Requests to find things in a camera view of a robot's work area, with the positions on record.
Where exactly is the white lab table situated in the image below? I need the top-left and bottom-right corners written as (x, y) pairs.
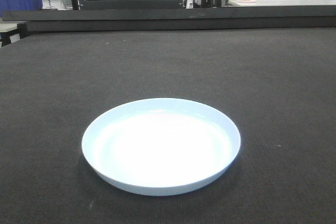
top-left (222, 0), bottom-right (335, 7)

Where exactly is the light blue round tray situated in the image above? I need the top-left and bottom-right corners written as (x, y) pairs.
top-left (81, 98), bottom-right (241, 196)

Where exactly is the black table edge beam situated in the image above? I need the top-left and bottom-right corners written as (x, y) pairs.
top-left (2, 5), bottom-right (335, 33)

